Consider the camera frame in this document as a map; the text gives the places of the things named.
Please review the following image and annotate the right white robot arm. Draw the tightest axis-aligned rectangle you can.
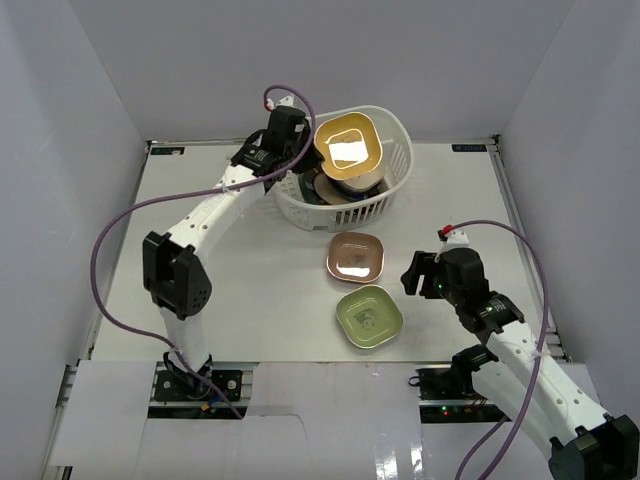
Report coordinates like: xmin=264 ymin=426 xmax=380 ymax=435
xmin=401 ymin=247 xmax=639 ymax=479

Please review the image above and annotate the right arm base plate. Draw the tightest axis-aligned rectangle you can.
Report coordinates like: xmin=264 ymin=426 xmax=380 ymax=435
xmin=407 ymin=365 xmax=503 ymax=425

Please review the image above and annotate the cream panda plate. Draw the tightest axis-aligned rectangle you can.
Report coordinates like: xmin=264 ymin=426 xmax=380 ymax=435
xmin=337 ymin=170 xmax=385 ymax=191

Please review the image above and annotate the white plastic dish bin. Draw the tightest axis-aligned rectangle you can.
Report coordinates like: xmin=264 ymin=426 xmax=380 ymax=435
xmin=271 ymin=105 xmax=414 ymax=232

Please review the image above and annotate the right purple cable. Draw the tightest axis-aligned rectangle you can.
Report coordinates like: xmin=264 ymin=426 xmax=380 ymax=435
xmin=450 ymin=219 xmax=552 ymax=480

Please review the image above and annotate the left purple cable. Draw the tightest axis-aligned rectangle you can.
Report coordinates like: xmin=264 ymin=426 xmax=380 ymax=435
xmin=89 ymin=84 xmax=318 ymax=419

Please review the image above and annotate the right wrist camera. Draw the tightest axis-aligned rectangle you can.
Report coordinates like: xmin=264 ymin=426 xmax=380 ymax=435
xmin=438 ymin=225 xmax=470 ymax=253

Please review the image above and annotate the brown square plate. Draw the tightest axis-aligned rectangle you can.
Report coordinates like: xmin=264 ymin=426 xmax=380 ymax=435
xmin=326 ymin=232 xmax=384 ymax=284

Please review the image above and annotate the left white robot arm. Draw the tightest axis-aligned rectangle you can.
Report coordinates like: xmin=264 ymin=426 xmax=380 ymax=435
xmin=142 ymin=106 xmax=321 ymax=399

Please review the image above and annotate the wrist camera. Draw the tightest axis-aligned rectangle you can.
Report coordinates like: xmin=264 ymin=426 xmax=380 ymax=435
xmin=438 ymin=225 xmax=470 ymax=253
xmin=264 ymin=94 xmax=296 ymax=112

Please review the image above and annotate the round dark striped plate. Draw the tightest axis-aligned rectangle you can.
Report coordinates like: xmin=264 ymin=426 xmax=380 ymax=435
xmin=299 ymin=170 xmax=347 ymax=205

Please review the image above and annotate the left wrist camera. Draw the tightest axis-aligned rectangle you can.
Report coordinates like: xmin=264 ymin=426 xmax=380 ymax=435
xmin=264 ymin=94 xmax=296 ymax=112

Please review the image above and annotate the green panda plate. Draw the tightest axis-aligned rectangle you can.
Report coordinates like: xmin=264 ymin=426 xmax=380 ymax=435
xmin=336 ymin=285 xmax=404 ymax=349

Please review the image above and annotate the yellow panda plate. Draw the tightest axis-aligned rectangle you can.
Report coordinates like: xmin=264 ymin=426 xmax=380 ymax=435
xmin=314 ymin=112 xmax=383 ymax=180

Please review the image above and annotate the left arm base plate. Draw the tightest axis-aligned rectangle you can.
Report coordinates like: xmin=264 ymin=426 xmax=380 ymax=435
xmin=148 ymin=369 xmax=249 ymax=420

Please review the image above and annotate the purple cable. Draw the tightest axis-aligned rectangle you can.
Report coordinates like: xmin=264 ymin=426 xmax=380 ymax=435
xmin=89 ymin=84 xmax=318 ymax=419
xmin=450 ymin=219 xmax=552 ymax=480

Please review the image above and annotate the dark blue leaf plate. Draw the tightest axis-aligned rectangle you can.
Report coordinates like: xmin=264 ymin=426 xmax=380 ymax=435
xmin=331 ymin=180 xmax=380 ymax=202

